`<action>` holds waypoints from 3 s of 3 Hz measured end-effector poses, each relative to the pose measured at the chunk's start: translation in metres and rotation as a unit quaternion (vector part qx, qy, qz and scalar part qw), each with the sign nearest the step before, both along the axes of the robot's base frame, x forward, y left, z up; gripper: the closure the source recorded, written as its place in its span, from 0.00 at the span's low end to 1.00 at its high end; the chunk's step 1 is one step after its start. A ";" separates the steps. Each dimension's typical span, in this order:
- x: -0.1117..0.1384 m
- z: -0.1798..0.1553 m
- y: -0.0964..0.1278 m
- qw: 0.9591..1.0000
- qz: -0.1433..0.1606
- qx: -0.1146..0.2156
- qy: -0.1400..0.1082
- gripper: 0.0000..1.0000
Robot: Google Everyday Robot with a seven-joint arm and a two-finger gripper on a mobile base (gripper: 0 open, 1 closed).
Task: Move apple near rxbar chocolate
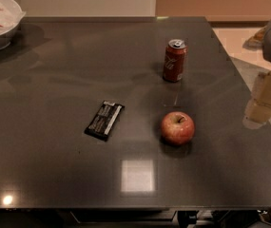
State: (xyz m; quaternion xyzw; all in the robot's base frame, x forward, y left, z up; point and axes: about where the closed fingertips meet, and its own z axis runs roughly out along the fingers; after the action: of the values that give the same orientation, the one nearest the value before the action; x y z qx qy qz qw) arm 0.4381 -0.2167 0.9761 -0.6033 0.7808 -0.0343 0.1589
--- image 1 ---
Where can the red apple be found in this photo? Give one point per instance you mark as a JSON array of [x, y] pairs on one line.
[[177, 128]]

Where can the black rxbar chocolate wrapper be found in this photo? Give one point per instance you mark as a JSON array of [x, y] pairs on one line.
[[104, 120]]

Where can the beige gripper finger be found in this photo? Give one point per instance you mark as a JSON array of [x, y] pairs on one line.
[[258, 109]]

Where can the red soda can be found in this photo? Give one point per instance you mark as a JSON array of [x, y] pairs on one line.
[[175, 55]]

